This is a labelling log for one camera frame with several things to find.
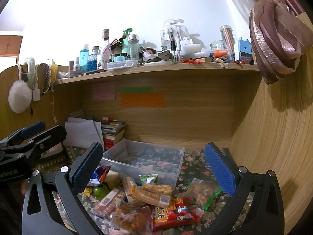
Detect blue white foil snack bag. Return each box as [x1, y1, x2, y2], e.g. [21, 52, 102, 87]
[87, 165, 111, 187]

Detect teal green spray bottle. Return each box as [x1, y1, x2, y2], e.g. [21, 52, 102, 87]
[121, 28, 133, 54]

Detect glass jar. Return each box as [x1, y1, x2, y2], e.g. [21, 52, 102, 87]
[210, 40, 228, 56]

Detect green round snack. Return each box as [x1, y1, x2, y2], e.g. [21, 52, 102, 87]
[92, 184, 110, 201]

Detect clear bag of pastries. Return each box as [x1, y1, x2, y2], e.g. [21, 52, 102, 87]
[111, 202, 153, 234]

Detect green pea snack packet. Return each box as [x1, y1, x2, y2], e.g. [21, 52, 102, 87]
[139, 174, 158, 185]

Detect tall clear tube container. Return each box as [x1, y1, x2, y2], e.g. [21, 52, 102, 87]
[220, 25, 235, 60]

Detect wooden shelf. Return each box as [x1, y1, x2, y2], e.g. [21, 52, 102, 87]
[55, 62, 259, 85]

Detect blue liquid bottle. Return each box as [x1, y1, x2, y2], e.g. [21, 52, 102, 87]
[79, 44, 89, 71]

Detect clear bag with green zip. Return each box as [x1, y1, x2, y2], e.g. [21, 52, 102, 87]
[185, 178, 222, 211]

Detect headbands on hook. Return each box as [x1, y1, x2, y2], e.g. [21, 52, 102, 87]
[18, 57, 58, 96]

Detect clear lidded container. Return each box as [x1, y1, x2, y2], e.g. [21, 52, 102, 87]
[107, 60, 139, 71]

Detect red snack packet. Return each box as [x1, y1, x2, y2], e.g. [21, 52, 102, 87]
[150, 197, 201, 231]

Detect floral dark green tablecloth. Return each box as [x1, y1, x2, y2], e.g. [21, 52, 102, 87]
[34, 145, 255, 235]

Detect red white glue tube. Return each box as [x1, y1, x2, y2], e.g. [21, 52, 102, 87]
[102, 117, 118, 122]

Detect white pump bottle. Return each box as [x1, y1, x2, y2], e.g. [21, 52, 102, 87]
[165, 19, 192, 63]

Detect yellow fries snack bag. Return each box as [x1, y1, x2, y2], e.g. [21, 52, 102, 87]
[83, 187, 93, 197]

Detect pink sticky note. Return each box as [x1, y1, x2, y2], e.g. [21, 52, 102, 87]
[92, 82, 116, 101]

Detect pink brown scarf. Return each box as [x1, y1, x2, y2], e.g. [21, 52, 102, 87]
[249, 0, 312, 84]

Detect waffle biscuit package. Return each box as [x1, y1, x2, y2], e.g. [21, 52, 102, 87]
[132, 183, 173, 208]

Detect clear plastic storage bin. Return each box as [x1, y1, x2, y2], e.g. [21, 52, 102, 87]
[100, 139, 185, 188]

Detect blue pencil sharpener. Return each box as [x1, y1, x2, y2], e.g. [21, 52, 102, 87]
[238, 37, 253, 62]

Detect stack of books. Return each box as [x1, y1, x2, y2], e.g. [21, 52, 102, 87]
[101, 120, 126, 151]

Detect white fluffy pompom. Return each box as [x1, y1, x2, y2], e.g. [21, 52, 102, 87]
[8, 80, 32, 114]

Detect white paper sheets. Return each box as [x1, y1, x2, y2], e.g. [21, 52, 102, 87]
[64, 117, 104, 149]

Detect green sticky note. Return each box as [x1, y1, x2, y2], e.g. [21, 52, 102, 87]
[122, 87, 153, 94]

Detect beige rice cracker block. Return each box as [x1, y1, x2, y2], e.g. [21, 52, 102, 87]
[104, 170, 121, 190]

